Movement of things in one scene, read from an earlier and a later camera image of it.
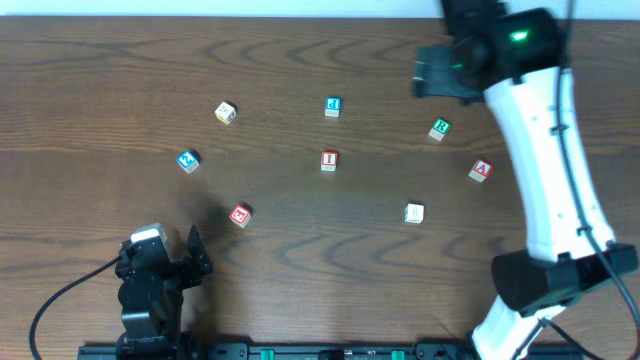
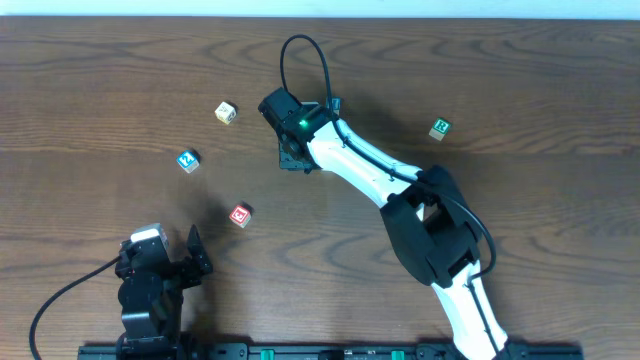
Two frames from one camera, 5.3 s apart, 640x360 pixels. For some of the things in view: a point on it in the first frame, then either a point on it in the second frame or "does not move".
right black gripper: x=437 y=73 → x=292 y=163
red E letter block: x=240 y=216 does not move
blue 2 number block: x=188 y=160 does not move
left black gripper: x=179 y=270 does not move
